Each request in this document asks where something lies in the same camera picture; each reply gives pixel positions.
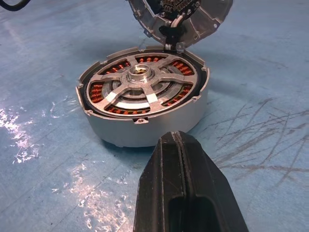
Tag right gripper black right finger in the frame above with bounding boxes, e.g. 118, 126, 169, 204
176, 130, 249, 232

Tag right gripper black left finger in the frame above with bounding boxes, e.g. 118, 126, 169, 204
133, 131, 188, 232

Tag silver motor housing copper coils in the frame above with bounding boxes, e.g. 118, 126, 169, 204
75, 44, 210, 148

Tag round motor rotor disc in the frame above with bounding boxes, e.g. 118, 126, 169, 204
125, 0, 234, 50

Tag blue plastic table cover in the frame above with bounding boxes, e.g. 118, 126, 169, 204
0, 0, 309, 232

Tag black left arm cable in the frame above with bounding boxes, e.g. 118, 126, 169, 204
0, 0, 28, 12

